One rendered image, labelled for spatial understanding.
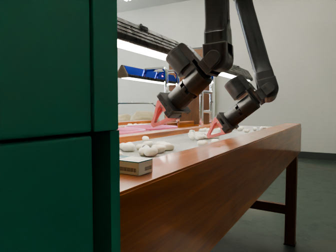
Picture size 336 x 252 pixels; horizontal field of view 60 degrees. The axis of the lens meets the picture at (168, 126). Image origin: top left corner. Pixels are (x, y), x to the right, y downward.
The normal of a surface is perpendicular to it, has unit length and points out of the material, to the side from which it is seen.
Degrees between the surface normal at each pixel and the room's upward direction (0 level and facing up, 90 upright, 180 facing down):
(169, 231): 90
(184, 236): 90
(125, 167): 90
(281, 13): 90
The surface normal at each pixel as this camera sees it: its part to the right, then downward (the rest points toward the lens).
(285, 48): -0.44, 0.05
